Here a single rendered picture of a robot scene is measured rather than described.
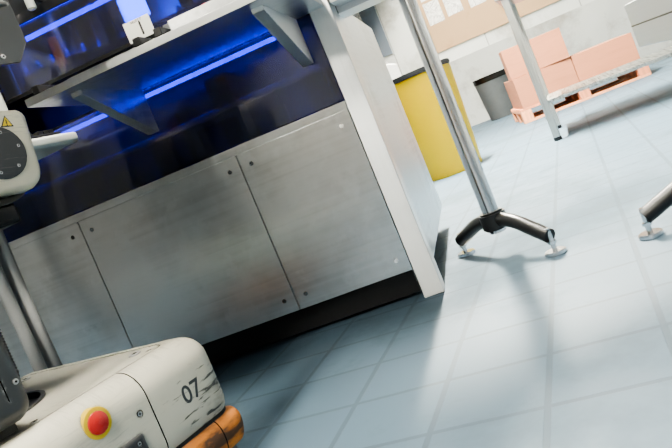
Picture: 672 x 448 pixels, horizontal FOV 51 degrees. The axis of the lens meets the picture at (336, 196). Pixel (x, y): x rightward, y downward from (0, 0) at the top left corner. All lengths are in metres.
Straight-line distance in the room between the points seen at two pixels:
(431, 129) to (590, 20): 5.06
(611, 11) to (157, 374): 8.64
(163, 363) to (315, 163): 0.88
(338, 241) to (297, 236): 0.12
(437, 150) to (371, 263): 2.78
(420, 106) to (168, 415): 3.66
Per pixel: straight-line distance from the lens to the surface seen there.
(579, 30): 9.48
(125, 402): 1.25
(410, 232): 1.98
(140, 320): 2.27
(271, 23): 1.73
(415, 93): 4.70
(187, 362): 1.33
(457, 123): 2.09
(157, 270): 2.20
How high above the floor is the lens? 0.51
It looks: 4 degrees down
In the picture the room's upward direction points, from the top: 22 degrees counter-clockwise
